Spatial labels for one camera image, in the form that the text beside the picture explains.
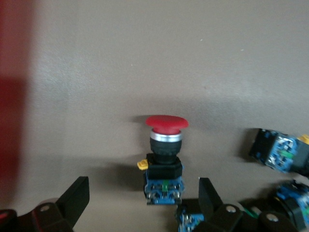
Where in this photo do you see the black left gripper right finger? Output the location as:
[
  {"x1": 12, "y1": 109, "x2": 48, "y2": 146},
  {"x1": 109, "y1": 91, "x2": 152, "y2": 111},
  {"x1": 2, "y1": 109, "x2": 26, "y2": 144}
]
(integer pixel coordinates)
[{"x1": 193, "y1": 177, "x2": 298, "y2": 232}]

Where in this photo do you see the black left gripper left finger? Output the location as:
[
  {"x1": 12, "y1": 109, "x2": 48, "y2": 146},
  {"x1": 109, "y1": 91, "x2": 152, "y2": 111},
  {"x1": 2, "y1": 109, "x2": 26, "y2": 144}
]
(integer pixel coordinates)
[{"x1": 0, "y1": 176, "x2": 90, "y2": 232}]

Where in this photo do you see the red mushroom push button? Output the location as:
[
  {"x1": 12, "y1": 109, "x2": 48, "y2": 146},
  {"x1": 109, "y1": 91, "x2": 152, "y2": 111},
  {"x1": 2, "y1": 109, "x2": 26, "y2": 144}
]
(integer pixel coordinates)
[
  {"x1": 136, "y1": 115, "x2": 190, "y2": 206},
  {"x1": 175, "y1": 205, "x2": 206, "y2": 232}
]

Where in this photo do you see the green push button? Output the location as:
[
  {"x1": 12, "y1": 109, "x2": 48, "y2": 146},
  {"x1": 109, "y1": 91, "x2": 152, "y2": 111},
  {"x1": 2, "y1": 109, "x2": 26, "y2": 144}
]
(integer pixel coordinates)
[
  {"x1": 248, "y1": 128, "x2": 309, "y2": 176},
  {"x1": 240, "y1": 180, "x2": 309, "y2": 232}
]

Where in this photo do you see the red plastic tray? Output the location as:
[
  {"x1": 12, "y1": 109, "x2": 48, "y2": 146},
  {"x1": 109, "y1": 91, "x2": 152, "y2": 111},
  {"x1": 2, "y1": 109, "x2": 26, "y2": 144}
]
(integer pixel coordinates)
[{"x1": 0, "y1": 0, "x2": 41, "y2": 213}]

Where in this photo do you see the brown table mat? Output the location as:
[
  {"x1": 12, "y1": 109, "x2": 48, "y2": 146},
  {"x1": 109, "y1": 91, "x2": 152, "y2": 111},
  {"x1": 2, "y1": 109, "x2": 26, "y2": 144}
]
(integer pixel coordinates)
[{"x1": 0, "y1": 0, "x2": 309, "y2": 232}]

